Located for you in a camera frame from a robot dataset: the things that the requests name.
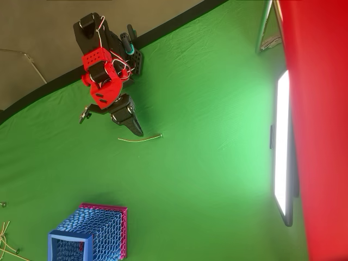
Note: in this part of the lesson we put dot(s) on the flat LED light panel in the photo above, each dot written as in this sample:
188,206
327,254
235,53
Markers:
281,141

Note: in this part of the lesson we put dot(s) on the black teal table clamp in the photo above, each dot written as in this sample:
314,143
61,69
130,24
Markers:
127,43

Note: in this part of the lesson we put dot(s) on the blue and pink lattice basket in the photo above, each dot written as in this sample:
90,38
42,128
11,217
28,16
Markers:
103,228

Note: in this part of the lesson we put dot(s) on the chrome tube stand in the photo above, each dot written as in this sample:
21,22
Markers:
262,27

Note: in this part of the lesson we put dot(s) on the thin white cable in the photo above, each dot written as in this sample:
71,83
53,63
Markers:
138,140

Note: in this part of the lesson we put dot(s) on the large red panel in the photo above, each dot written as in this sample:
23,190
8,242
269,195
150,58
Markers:
320,108

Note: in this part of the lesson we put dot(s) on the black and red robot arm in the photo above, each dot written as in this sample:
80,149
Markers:
93,58

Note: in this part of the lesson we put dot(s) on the green table cloth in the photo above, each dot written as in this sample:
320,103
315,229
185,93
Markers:
190,136

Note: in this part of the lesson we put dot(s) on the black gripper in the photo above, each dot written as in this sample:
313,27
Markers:
123,112

